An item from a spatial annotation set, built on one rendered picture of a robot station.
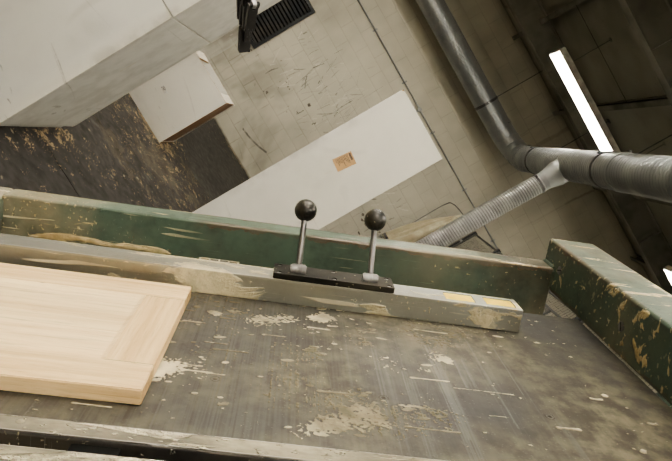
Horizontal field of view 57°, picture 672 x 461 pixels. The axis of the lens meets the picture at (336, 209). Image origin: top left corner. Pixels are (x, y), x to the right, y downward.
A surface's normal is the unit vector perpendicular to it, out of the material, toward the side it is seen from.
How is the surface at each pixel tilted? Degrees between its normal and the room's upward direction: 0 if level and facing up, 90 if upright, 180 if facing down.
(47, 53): 90
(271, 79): 90
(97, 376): 51
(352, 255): 90
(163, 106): 90
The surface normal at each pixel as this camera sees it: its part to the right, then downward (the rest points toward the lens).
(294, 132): -0.02, 0.12
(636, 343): -0.99, -0.14
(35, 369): 0.15, -0.96
